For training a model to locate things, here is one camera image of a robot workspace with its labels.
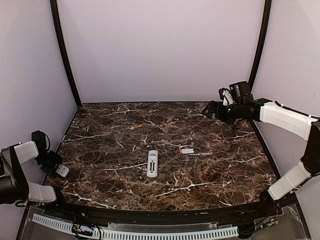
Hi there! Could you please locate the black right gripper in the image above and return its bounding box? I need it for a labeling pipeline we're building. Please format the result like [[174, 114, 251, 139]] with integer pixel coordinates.
[[202, 100, 244, 125]]

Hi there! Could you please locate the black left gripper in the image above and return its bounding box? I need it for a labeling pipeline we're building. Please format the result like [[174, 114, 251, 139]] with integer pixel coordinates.
[[34, 150, 63, 177]]

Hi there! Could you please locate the screwdriver with clear handle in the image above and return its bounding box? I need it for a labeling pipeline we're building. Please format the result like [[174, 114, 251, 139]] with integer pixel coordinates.
[[188, 152, 213, 156]]

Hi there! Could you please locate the white battery cover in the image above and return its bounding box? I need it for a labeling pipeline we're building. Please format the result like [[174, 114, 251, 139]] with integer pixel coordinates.
[[180, 148, 195, 154]]

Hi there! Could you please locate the white remote control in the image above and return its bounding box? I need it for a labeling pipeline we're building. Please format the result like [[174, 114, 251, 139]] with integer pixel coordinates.
[[146, 150, 159, 178], [55, 164, 70, 178]]

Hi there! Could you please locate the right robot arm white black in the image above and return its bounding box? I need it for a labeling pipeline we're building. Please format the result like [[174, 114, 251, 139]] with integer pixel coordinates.
[[201, 81, 320, 217]]

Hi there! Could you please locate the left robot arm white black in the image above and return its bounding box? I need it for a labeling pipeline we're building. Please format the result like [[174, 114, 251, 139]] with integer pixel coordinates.
[[0, 130, 71, 218]]

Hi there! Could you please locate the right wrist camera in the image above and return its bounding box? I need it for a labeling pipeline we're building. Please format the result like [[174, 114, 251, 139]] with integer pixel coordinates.
[[218, 88, 234, 106]]

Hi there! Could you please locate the black front table rail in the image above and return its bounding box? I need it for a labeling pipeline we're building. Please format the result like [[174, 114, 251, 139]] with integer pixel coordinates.
[[39, 199, 283, 227]]

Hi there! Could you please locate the black right frame post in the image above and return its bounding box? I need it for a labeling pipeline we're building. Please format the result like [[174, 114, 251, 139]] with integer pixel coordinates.
[[241, 0, 273, 106]]

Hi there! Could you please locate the black frame post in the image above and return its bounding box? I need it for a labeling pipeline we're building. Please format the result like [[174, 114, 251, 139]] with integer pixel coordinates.
[[49, 0, 82, 108], [241, 0, 273, 106]]

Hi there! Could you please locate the white slotted cable duct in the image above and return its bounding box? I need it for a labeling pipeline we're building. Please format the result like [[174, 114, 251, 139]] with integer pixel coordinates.
[[32, 213, 239, 240]]

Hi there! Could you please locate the black left frame post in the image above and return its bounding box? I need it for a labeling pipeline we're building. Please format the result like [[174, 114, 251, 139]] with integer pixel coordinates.
[[49, 0, 82, 108]]

